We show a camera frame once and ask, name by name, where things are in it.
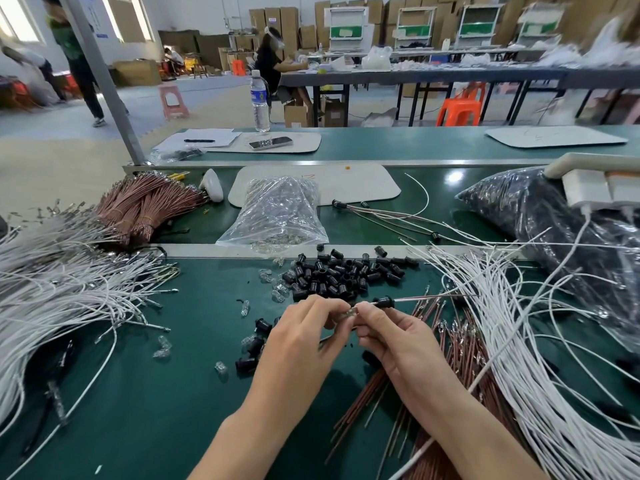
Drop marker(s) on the person's right thumb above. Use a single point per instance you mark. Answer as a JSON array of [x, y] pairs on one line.
[[364, 330]]

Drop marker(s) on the white green test machine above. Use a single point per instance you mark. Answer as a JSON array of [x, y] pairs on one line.
[[479, 23], [346, 27], [414, 25], [539, 22]]

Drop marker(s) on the white paper sheets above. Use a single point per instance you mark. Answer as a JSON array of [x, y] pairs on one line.
[[200, 135]]

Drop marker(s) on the black lamp socket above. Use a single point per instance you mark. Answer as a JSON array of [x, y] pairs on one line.
[[263, 327], [256, 345], [246, 365]]

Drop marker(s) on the large cardboard box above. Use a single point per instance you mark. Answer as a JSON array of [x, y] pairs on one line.
[[136, 73]]

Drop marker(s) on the white charger plug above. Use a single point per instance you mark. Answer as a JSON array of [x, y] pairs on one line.
[[625, 187], [585, 189]]

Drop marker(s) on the clear glass bulb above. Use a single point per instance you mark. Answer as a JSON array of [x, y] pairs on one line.
[[350, 314]]

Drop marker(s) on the open cardboard box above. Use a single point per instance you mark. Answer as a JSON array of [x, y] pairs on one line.
[[296, 114], [334, 113]]

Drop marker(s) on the person's right hand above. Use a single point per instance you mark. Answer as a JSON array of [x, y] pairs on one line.
[[415, 359]]

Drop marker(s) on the person's left thumb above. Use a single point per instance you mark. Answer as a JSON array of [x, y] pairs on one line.
[[334, 337]]

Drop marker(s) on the black pen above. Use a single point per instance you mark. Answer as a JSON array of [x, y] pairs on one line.
[[199, 140]]

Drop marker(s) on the person's left forearm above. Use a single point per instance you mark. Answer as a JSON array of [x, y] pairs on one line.
[[250, 444]]

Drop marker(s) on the clear plastic bag of bulbs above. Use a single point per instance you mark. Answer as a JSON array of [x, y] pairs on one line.
[[280, 214]]

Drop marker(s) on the orange plastic stool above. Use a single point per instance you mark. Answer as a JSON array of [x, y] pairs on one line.
[[457, 112]]

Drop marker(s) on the pile of black plastic sockets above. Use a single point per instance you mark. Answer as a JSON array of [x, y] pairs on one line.
[[345, 277]]

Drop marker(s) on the pink plastic stool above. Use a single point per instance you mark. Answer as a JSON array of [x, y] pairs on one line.
[[173, 100]]

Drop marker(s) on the large black plastic bag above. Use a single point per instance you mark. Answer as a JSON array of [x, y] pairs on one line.
[[540, 214]]

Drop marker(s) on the white plastic tool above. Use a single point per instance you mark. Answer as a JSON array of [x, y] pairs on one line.
[[212, 184]]

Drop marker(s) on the grey metal post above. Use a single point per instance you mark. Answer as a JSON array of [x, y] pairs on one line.
[[105, 79]]

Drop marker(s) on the clear water bottle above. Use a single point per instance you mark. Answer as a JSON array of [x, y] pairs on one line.
[[260, 102]]

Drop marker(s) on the dark brown cartons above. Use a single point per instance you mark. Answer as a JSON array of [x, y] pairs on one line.
[[190, 44]]

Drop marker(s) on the scattered clear bulbs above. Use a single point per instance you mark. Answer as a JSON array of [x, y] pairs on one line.
[[162, 347]]

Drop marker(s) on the white mat board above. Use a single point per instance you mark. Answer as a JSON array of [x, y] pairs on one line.
[[305, 142], [360, 184], [555, 136]]

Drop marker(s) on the white power strip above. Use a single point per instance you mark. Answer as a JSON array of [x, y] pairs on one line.
[[590, 162]]

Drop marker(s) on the person's right forearm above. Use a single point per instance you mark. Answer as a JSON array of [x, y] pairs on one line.
[[480, 439]]

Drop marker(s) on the long grey work table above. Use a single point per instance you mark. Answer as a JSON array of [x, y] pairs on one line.
[[450, 75]]

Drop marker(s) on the person's left hand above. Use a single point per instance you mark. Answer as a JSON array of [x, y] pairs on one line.
[[290, 354]]

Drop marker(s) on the heap of white plastic bags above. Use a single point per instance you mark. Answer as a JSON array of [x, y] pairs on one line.
[[590, 47]]

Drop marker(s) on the small clear bag of parts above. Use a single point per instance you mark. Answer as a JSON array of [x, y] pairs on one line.
[[175, 154]]

